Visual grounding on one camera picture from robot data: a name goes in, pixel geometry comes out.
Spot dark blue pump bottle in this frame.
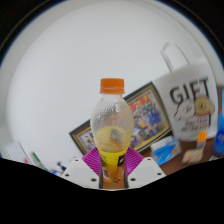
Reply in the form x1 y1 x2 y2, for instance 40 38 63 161
55 161 68 173

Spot colourful puzzle cube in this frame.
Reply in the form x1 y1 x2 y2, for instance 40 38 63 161
195 130 208 149

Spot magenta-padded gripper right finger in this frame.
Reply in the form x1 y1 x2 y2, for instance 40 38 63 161
123 146 167 190

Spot orange-capped clear drink bottle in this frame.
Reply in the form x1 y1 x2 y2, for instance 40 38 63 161
89 78 135 184

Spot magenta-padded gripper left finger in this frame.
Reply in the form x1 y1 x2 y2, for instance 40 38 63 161
61 146 104 190

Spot blue tissue packet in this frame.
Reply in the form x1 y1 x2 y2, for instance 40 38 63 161
149 135 183 167

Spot framed cartoon group picture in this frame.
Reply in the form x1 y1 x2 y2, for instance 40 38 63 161
68 81 174 156

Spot green and white long box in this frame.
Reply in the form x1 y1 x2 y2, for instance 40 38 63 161
31 151 51 173

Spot blue mouthwash bottle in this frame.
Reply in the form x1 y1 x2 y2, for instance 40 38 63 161
212 89 224 158

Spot white tote bag with dogs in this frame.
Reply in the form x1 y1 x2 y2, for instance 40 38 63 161
153 40 221 141

